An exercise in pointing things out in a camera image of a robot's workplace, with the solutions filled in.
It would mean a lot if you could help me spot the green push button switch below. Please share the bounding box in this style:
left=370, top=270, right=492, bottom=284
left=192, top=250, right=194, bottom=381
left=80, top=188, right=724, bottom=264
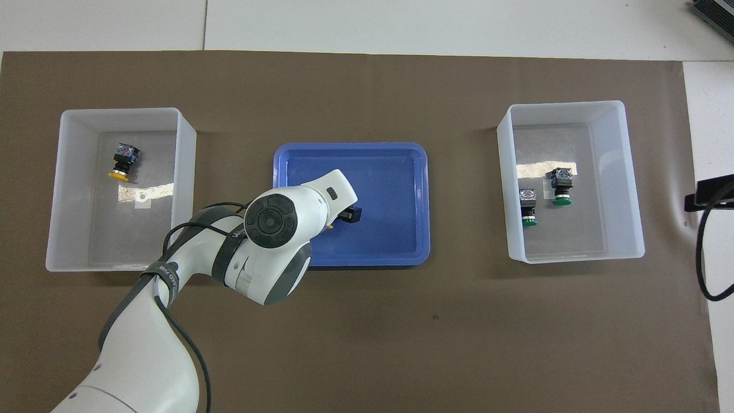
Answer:
left=548, top=167, right=576, bottom=207
left=519, top=189, right=539, bottom=227

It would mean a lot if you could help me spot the blue plastic tray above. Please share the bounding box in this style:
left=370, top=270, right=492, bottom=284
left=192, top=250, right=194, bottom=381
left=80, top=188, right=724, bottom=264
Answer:
left=271, top=142, right=431, bottom=268

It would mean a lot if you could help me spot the translucent white plastic box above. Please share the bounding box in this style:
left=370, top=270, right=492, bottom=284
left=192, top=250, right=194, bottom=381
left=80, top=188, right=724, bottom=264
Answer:
left=497, top=100, right=646, bottom=264
left=45, top=107, right=197, bottom=272

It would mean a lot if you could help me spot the brown paper table mat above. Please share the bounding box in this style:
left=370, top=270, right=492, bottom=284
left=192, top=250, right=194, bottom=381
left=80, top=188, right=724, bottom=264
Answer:
left=0, top=50, right=720, bottom=413

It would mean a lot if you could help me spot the dark grey ribbed device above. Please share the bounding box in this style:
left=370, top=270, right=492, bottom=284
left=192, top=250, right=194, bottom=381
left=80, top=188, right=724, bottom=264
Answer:
left=688, top=0, right=734, bottom=36

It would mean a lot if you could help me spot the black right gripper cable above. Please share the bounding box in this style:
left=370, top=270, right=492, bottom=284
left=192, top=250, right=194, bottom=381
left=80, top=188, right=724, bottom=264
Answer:
left=694, top=198, right=734, bottom=302

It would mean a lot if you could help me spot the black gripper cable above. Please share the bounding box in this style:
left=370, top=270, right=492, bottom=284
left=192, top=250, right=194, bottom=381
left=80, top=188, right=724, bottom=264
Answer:
left=161, top=201, right=253, bottom=413
left=694, top=198, right=734, bottom=302

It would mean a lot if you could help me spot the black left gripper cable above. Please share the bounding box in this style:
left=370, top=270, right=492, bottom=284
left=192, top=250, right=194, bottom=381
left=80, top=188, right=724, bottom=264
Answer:
left=161, top=201, right=253, bottom=413

